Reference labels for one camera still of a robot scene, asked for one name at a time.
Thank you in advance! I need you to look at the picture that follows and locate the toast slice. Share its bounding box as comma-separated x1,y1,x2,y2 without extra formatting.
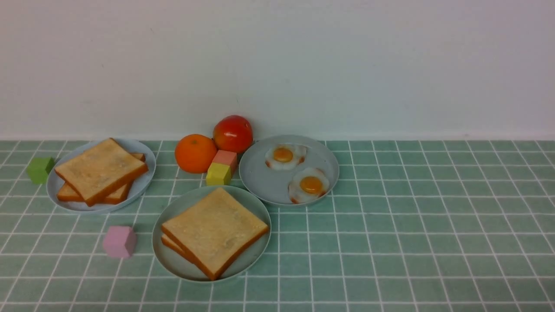
54,138,147,207
161,187,270,281
57,153,146,204
161,234,193,263

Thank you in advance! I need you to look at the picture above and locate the back fried egg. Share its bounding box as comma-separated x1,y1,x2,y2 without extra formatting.
265,144,308,171

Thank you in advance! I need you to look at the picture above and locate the fried egg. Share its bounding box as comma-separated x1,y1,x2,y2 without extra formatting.
265,144,308,171
288,167,330,204

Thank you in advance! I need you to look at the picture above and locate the grey plate with eggs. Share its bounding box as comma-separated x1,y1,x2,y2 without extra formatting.
238,135,340,207

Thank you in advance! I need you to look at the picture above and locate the front fried egg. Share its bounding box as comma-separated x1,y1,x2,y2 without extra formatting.
288,167,330,204

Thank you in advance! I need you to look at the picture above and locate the red apple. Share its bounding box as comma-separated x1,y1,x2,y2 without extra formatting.
212,115,253,154

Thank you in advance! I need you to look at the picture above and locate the pink-orange wooden block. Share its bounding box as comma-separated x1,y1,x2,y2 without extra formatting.
212,149,238,176

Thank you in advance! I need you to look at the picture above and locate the yellow wooden block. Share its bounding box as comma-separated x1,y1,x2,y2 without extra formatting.
206,162,232,186

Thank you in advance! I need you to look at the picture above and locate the orange fruit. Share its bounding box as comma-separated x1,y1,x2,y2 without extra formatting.
174,134,218,174

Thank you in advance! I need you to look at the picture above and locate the green plate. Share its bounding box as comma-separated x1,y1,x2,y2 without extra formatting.
152,185,272,284

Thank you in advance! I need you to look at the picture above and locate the pink wooden cube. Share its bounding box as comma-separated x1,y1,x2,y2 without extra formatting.
102,226,137,259

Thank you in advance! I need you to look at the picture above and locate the grey plate with bread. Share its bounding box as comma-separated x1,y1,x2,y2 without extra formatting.
46,138,156,215

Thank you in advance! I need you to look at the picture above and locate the green wooden cube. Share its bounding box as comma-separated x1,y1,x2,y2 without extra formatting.
26,156,55,184

